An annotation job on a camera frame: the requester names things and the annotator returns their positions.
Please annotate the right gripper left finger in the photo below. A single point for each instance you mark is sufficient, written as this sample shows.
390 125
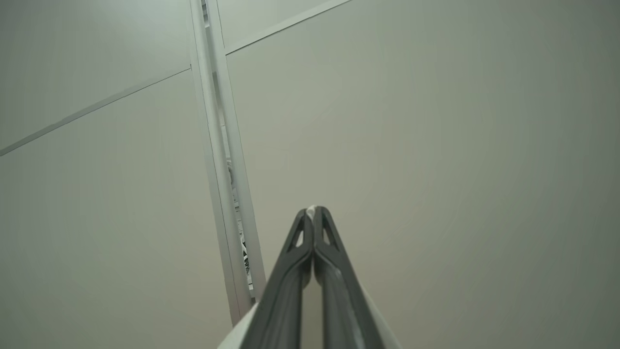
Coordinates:
283 300

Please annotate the red shirt with white sleeves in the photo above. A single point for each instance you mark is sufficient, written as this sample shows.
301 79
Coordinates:
233 342

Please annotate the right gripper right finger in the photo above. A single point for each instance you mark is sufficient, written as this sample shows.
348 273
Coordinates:
344 310

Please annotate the grey metal partition post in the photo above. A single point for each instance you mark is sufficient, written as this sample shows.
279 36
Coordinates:
218 145

